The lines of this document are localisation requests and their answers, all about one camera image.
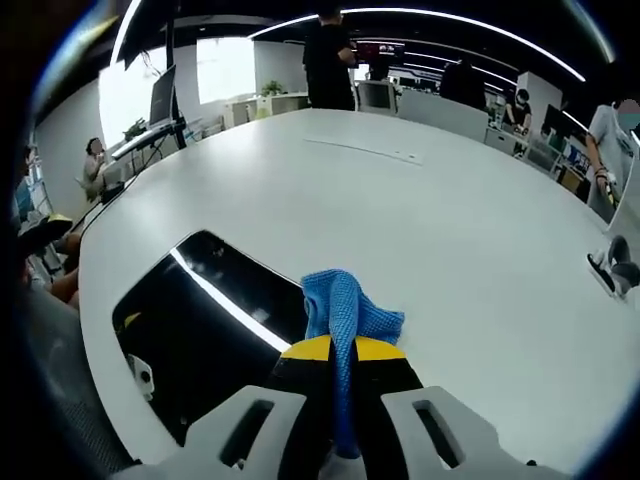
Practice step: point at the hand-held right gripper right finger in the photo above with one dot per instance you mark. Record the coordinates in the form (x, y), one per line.
(400, 425)

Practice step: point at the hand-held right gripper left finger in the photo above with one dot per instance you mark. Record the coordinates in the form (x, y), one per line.
(235, 430)

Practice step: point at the black glossy table inset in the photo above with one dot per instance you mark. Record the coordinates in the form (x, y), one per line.
(200, 325)

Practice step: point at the blue cleaning cloth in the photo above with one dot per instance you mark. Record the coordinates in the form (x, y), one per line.
(345, 320)

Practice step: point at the leafy green potted plant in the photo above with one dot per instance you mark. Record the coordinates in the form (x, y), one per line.
(135, 130)

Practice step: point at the white mesh office chair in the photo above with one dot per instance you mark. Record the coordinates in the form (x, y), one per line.
(60, 380)

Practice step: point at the white low cabinet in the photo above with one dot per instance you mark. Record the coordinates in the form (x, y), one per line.
(270, 107)

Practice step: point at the grey object with black base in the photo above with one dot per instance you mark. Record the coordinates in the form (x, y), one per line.
(617, 267)

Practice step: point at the small green potted plant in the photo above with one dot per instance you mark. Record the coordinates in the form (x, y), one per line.
(272, 88)

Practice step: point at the long curved ceiling light strip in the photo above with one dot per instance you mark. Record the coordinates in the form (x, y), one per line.
(500, 30)

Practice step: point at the red wall screen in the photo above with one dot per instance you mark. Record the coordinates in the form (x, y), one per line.
(380, 49)

